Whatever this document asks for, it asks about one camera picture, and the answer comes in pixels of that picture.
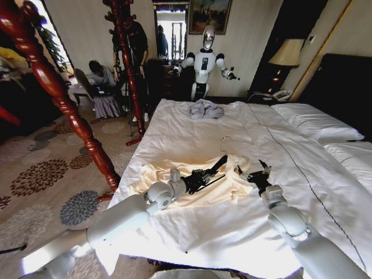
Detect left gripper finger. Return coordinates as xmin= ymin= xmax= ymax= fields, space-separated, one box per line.
xmin=202 ymin=155 xmax=228 ymax=178
xmin=202 ymin=174 xmax=227 ymax=189

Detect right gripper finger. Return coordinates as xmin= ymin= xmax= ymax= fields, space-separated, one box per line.
xmin=232 ymin=165 xmax=253 ymax=180
xmin=258 ymin=159 xmax=273 ymax=176

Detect metal hook clothes hanger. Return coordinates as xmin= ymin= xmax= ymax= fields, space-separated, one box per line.
xmin=220 ymin=136 xmax=234 ymax=159

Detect cream garment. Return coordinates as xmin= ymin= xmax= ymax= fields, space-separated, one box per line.
xmin=131 ymin=153 xmax=252 ymax=208

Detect white duvet bed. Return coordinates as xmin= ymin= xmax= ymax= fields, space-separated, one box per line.
xmin=95 ymin=98 xmax=372 ymax=277

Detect crumpled grey clothes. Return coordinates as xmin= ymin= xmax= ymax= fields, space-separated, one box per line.
xmin=188 ymin=98 xmax=225 ymax=120

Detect yellow hanging clothes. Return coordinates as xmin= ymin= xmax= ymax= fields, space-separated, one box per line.
xmin=0 ymin=46 xmax=33 ymax=90

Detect large white pillow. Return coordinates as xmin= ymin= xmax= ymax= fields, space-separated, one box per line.
xmin=271 ymin=102 xmax=365 ymax=144

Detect dark nightstand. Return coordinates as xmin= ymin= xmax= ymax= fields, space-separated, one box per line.
xmin=246 ymin=90 xmax=291 ymax=106

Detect white telephone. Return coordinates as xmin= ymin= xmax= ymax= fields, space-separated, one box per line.
xmin=271 ymin=88 xmax=293 ymax=102

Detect white robot front shell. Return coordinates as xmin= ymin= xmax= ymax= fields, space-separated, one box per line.
xmin=149 ymin=269 xmax=233 ymax=279

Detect white humanoid robot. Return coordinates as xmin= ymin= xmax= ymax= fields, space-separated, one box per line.
xmin=173 ymin=25 xmax=241 ymax=102

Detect dark wooden dresser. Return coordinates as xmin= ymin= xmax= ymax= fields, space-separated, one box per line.
xmin=146 ymin=58 xmax=195 ymax=101

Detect dark headboard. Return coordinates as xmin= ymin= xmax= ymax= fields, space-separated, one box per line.
xmin=298 ymin=53 xmax=372 ymax=130

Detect cream shade table lamp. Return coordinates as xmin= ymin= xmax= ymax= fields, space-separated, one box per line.
xmin=267 ymin=38 xmax=305 ymax=88

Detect red wooden coat rack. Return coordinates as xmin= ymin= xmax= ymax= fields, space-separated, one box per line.
xmin=102 ymin=0 xmax=146 ymax=146

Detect seated person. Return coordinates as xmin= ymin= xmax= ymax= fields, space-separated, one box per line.
xmin=88 ymin=60 xmax=123 ymax=119

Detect standing person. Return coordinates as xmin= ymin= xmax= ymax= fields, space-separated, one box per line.
xmin=112 ymin=19 xmax=151 ymax=123

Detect wooden chair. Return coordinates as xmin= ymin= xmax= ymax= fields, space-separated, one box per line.
xmin=68 ymin=67 xmax=101 ymax=106

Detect framed painting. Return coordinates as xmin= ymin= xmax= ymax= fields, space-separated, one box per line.
xmin=188 ymin=0 xmax=233 ymax=36

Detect green potted plant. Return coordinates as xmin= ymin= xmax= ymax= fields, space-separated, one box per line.
xmin=34 ymin=22 xmax=70 ymax=74

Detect wall mirror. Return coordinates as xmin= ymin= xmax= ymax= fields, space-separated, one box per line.
xmin=153 ymin=2 xmax=187 ymax=61

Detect thick red wooden rack post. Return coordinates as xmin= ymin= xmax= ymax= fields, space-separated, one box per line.
xmin=0 ymin=0 xmax=121 ymax=193

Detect black floor cable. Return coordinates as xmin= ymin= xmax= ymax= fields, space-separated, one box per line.
xmin=0 ymin=244 xmax=28 ymax=256

